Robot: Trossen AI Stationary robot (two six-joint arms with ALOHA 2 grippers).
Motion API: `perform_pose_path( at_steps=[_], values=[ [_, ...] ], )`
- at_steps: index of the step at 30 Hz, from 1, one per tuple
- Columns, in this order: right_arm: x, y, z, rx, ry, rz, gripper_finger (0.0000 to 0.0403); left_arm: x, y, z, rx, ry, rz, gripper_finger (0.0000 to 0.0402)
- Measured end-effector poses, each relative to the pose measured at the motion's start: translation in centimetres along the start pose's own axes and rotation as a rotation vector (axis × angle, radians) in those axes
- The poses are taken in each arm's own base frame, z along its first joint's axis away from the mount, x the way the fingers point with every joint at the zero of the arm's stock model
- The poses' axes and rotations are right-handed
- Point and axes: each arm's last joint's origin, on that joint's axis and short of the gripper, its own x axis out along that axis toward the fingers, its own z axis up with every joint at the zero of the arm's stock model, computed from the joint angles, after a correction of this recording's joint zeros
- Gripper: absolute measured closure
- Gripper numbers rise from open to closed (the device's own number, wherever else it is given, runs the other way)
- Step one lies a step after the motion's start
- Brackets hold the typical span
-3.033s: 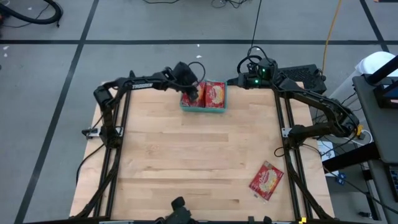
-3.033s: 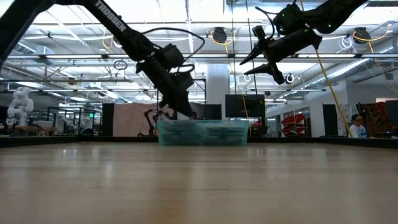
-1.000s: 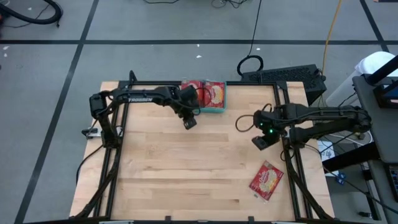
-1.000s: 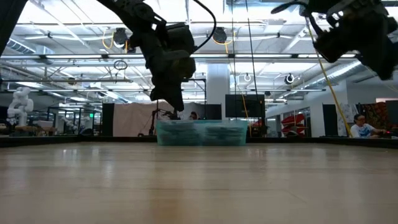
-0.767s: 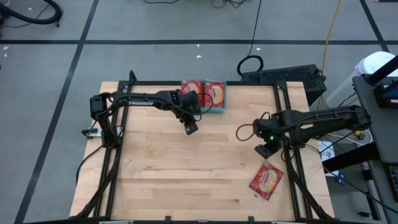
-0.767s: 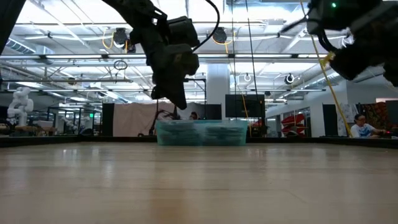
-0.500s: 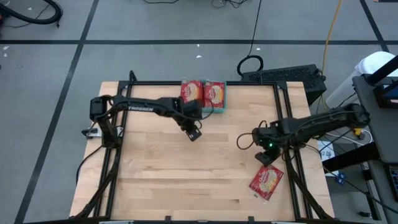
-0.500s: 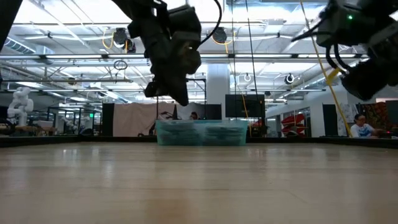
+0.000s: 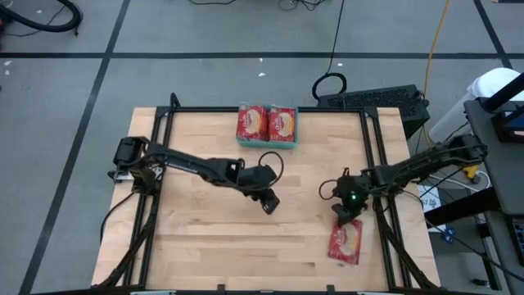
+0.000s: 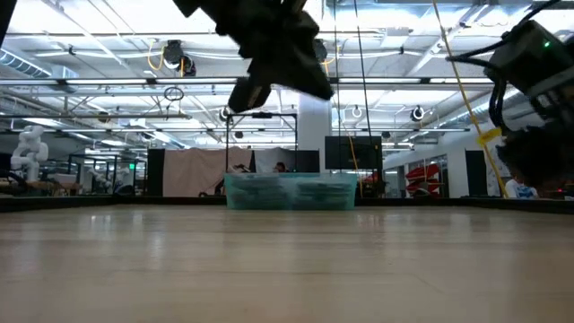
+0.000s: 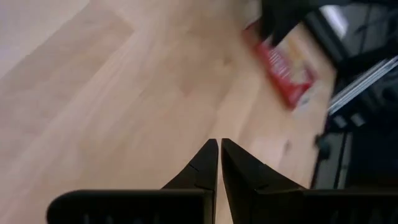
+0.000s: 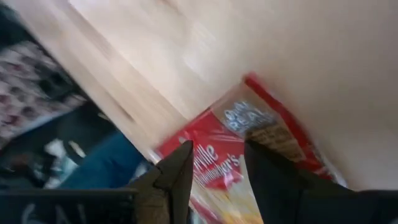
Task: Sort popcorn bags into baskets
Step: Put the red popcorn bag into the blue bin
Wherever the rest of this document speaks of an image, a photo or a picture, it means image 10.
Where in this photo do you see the black aluminium table frame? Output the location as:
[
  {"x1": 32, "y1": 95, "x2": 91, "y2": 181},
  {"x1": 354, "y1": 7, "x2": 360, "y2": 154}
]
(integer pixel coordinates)
[{"x1": 0, "y1": 196, "x2": 574, "y2": 214}]

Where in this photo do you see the teal translucent plastic basket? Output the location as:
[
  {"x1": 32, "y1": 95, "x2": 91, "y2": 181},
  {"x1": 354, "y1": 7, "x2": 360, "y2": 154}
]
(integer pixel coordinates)
[{"x1": 223, "y1": 172, "x2": 359, "y2": 212}]

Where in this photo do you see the black monitor screen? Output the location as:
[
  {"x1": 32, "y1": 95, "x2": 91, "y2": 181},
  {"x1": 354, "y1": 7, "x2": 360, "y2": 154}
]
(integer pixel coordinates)
[{"x1": 325, "y1": 135, "x2": 384, "y2": 171}]

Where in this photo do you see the black partition panel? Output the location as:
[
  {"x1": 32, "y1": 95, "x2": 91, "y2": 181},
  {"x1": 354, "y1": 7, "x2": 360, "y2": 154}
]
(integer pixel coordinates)
[
  {"x1": 465, "y1": 150, "x2": 489, "y2": 197},
  {"x1": 146, "y1": 148, "x2": 166, "y2": 197}
]

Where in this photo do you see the yellow hanging cable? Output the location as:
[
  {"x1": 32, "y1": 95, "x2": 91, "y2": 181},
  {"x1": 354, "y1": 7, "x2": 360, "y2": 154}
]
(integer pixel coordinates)
[{"x1": 431, "y1": 0, "x2": 511, "y2": 199}]

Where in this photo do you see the silver ventilation duct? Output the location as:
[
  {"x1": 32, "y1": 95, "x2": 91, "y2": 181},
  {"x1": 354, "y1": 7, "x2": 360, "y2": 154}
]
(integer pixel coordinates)
[{"x1": 441, "y1": 84, "x2": 499, "y2": 131}]

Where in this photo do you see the white humanoid robot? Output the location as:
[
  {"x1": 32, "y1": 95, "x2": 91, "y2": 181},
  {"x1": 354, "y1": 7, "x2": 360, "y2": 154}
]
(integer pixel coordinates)
[{"x1": 8, "y1": 124, "x2": 50, "y2": 183}]

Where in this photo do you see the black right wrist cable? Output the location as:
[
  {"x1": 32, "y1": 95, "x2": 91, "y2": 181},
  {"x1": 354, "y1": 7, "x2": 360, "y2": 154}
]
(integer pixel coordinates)
[{"x1": 446, "y1": 26, "x2": 510, "y2": 134}]

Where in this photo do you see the black hanging cable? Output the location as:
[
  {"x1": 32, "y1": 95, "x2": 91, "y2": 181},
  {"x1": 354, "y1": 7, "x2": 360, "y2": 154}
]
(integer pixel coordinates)
[{"x1": 352, "y1": 0, "x2": 374, "y2": 174}]

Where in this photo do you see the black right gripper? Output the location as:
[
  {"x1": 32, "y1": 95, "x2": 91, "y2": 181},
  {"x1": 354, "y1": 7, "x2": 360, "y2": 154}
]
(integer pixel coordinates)
[{"x1": 488, "y1": 19, "x2": 574, "y2": 190}]

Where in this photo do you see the black rig frame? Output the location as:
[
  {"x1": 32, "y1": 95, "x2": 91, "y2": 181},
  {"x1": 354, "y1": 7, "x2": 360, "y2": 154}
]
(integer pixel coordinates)
[{"x1": 225, "y1": 111, "x2": 299, "y2": 197}]

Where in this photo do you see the beige curtain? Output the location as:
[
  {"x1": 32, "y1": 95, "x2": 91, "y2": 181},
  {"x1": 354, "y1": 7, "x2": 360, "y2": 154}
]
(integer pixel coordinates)
[{"x1": 162, "y1": 146, "x2": 255, "y2": 197}]

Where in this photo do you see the yellow cable tag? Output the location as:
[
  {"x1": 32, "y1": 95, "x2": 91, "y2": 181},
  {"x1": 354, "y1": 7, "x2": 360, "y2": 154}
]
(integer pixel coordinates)
[{"x1": 476, "y1": 127, "x2": 504, "y2": 145}]

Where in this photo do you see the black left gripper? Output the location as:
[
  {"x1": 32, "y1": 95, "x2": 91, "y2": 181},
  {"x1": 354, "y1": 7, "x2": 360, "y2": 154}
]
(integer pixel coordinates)
[{"x1": 172, "y1": 0, "x2": 335, "y2": 114}]

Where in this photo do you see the wooden background table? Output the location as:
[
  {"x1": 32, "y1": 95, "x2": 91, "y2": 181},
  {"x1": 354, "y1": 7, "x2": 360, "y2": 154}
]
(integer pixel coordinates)
[{"x1": 0, "y1": 180, "x2": 84, "y2": 197}]

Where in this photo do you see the white square pillar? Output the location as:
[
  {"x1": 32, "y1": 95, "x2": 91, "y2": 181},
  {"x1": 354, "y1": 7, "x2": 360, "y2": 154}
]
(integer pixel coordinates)
[{"x1": 298, "y1": 96, "x2": 333, "y2": 174}]

